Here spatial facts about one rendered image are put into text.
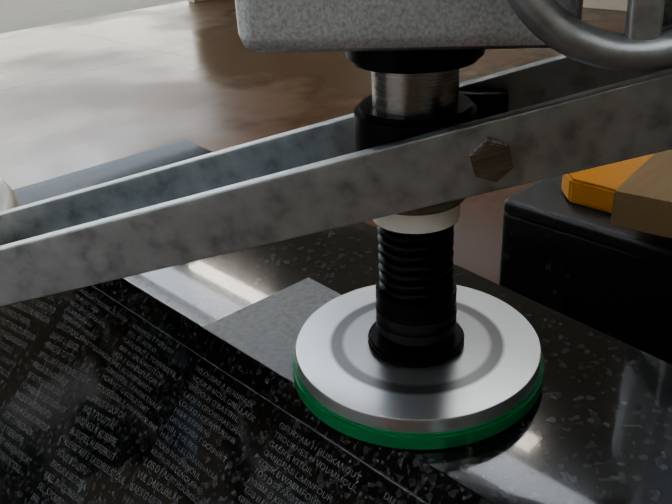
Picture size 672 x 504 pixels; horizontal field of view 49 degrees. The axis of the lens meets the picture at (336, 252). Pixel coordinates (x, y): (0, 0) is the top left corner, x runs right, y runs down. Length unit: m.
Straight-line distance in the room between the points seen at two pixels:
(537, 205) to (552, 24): 0.83
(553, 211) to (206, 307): 0.60
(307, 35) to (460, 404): 0.30
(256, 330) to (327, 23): 0.37
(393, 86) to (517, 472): 0.29
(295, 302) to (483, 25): 0.42
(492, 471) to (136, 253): 0.32
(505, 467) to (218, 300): 0.36
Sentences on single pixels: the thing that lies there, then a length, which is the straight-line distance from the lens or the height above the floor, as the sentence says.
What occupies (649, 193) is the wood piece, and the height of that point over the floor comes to 0.83.
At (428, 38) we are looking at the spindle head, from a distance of 0.44.
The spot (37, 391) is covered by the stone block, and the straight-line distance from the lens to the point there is 0.92.
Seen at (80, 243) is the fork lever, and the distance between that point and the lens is 0.62.
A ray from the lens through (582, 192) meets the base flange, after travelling 1.19.
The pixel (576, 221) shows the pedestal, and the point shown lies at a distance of 1.15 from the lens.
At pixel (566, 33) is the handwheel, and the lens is 0.39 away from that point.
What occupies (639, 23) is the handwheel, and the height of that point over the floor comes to 1.15.
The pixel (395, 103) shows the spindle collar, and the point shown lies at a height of 1.07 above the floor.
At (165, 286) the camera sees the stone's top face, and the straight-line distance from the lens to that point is 0.83.
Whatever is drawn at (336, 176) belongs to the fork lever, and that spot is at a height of 1.03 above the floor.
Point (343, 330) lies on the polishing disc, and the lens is 0.67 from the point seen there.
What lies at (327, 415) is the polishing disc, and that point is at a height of 0.84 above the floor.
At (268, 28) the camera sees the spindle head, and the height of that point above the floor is 1.14.
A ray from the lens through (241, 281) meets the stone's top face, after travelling 0.82.
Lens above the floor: 1.22
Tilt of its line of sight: 27 degrees down
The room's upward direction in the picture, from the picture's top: 3 degrees counter-clockwise
